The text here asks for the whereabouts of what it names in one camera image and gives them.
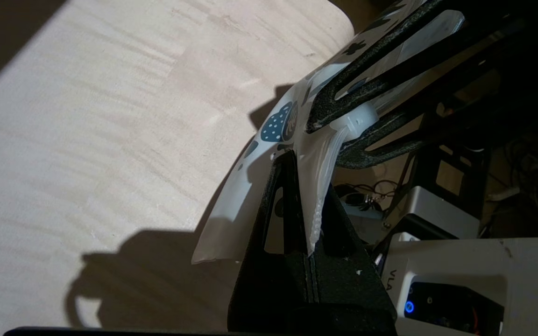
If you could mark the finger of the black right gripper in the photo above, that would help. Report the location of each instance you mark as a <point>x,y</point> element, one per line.
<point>367,156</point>
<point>329,105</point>

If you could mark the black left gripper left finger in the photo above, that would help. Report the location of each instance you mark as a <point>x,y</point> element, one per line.
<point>273,289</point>

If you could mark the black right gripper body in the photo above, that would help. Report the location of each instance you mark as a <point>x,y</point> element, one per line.
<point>530,56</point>

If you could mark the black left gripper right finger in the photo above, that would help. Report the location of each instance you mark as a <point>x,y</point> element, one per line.
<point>348,284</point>

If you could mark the white floral zip pouch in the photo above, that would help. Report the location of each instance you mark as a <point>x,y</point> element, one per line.
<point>231,214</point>

